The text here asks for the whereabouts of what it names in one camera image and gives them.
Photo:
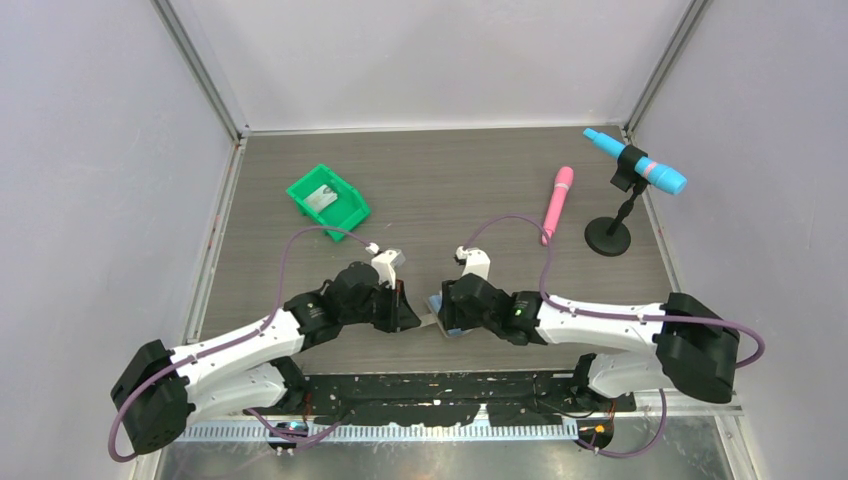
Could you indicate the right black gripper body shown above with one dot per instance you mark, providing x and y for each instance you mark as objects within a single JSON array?
[{"x": 457, "y": 316}]

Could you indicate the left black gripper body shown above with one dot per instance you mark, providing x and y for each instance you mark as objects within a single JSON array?
[{"x": 378, "y": 310}]

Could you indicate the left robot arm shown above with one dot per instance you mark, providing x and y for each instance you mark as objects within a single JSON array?
[{"x": 164, "y": 390}]

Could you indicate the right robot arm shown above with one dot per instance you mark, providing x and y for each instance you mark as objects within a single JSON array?
[{"x": 678, "y": 344}]

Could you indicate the grey card in bin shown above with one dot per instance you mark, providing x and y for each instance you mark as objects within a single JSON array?
[{"x": 321, "y": 198}]

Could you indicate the green plastic bin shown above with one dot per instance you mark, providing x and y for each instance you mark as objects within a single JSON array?
[{"x": 347, "y": 213}]

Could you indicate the black microphone stand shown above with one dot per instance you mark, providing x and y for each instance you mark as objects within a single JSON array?
[{"x": 609, "y": 236}]

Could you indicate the pink toy microphone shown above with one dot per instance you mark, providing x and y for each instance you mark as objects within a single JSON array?
[{"x": 562, "y": 184}]

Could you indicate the blue toy microphone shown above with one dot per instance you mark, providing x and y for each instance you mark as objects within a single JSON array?
[{"x": 634, "y": 165}]

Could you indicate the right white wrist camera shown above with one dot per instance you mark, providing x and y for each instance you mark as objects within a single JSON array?
[{"x": 474, "y": 261}]

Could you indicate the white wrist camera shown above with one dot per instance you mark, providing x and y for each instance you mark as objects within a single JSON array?
[
  {"x": 474, "y": 261},
  {"x": 385, "y": 263}
]

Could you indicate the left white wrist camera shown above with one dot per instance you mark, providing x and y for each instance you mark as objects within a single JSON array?
[{"x": 385, "y": 263}]

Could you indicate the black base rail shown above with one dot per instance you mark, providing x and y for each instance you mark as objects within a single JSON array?
[{"x": 512, "y": 398}]

